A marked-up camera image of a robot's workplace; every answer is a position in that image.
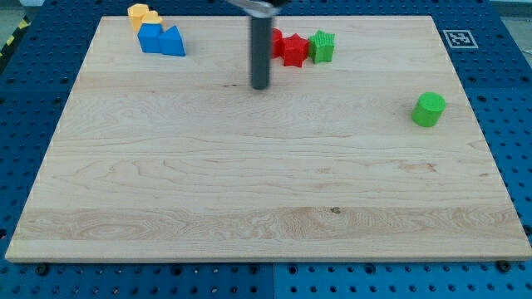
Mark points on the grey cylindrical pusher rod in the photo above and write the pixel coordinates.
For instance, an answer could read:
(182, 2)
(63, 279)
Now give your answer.
(260, 51)

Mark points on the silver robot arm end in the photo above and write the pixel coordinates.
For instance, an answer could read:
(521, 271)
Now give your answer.
(260, 9)

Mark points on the blue triangle block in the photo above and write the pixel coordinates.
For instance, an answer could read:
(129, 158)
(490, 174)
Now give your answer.
(171, 42)

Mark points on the yellow pentagon block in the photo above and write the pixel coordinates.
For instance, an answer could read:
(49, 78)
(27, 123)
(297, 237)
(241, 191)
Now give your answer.
(135, 14)

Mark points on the blue cube block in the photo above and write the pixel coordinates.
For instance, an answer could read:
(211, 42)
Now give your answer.
(148, 37)

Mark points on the white fiducial marker tag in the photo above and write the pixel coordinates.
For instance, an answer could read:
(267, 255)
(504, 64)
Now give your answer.
(460, 39)

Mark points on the wooden board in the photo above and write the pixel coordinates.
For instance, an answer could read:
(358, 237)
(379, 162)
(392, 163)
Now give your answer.
(177, 159)

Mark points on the yellow heart block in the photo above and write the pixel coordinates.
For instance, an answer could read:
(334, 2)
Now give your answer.
(152, 17)

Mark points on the red star block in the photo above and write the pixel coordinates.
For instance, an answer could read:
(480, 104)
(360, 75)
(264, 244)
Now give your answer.
(295, 50)

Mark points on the green star block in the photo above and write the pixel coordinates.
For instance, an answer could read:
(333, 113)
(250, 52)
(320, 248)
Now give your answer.
(321, 46)

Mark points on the red round block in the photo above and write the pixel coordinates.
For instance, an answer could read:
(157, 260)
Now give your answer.
(277, 43)

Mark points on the black yellow hazard tape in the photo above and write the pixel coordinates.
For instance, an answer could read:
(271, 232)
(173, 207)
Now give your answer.
(16, 38)

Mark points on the green cylinder block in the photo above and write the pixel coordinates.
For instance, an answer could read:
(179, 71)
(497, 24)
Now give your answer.
(428, 109)

